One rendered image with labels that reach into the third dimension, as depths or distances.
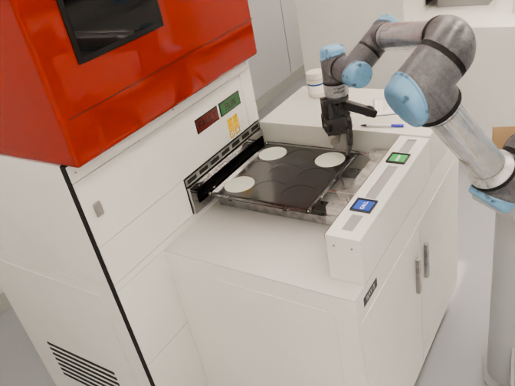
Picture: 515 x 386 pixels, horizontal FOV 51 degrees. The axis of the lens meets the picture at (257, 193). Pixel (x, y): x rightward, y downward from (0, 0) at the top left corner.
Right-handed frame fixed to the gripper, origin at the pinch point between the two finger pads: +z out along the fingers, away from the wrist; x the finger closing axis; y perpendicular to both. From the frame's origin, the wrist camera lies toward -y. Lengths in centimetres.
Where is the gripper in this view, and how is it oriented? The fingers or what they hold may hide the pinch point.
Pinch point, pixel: (349, 151)
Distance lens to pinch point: 178.4
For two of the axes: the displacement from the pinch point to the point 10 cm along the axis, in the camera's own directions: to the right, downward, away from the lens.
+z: 1.8, 8.5, 5.0
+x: 1.5, 4.8, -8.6
